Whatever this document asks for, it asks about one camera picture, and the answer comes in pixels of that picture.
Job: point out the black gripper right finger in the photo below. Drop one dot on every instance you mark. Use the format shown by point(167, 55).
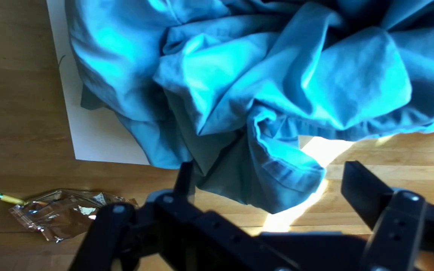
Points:
point(366, 192)

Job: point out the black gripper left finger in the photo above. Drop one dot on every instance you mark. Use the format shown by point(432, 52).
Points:
point(185, 177)

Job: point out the blue fabric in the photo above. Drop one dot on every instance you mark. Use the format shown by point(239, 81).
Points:
point(278, 84)

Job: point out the white paper sheet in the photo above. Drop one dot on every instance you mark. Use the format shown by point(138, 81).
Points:
point(94, 125)

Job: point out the clear crumpled plastic wrapper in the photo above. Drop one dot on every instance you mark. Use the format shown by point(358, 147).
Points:
point(60, 212)

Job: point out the yellow green pen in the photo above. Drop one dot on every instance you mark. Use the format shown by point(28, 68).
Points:
point(5, 197)

